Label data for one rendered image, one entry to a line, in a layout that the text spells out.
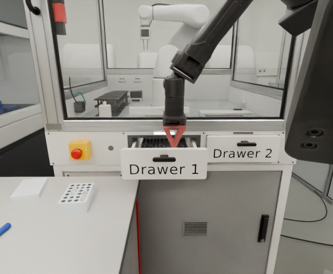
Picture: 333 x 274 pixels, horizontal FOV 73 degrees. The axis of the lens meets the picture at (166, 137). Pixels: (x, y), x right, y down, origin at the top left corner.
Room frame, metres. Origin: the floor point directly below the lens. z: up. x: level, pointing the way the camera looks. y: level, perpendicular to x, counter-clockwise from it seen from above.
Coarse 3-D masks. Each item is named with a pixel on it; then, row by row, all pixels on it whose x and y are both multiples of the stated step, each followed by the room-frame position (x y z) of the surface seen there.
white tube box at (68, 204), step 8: (72, 184) 0.70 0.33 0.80; (80, 184) 0.70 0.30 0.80; (88, 184) 0.70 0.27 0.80; (64, 192) 0.64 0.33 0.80; (80, 192) 0.64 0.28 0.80; (88, 192) 0.64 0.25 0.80; (64, 200) 0.60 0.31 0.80; (72, 200) 0.60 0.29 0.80; (80, 200) 0.60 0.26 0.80; (88, 200) 0.61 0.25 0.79; (64, 208) 0.58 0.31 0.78; (72, 208) 0.58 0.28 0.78; (80, 208) 0.59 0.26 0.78; (88, 208) 0.60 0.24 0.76
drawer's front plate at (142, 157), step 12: (132, 156) 0.69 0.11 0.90; (144, 156) 0.69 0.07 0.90; (156, 156) 0.69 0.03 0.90; (180, 156) 0.69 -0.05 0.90; (192, 156) 0.69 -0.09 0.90; (204, 156) 0.70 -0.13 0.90; (132, 168) 0.69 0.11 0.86; (144, 168) 0.69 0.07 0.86; (156, 168) 0.69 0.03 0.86; (168, 168) 0.69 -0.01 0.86; (192, 168) 0.69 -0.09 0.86; (204, 168) 0.70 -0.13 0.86
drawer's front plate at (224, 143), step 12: (216, 144) 0.84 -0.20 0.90; (228, 144) 0.84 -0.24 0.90; (264, 144) 0.84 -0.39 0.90; (276, 144) 0.84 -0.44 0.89; (216, 156) 0.84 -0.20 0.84; (228, 156) 0.84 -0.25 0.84; (240, 156) 0.84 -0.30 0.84; (252, 156) 0.84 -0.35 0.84; (264, 156) 0.84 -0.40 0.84; (276, 156) 0.84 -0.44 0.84
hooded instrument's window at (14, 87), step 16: (0, 48) 1.21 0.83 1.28; (16, 48) 1.34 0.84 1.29; (0, 64) 1.18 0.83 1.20; (16, 64) 1.31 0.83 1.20; (32, 64) 1.47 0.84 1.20; (0, 80) 1.16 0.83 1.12; (16, 80) 1.29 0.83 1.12; (32, 80) 1.44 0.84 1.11; (0, 96) 1.13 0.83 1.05; (16, 96) 1.26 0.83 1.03; (32, 96) 1.41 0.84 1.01; (0, 112) 1.11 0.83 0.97
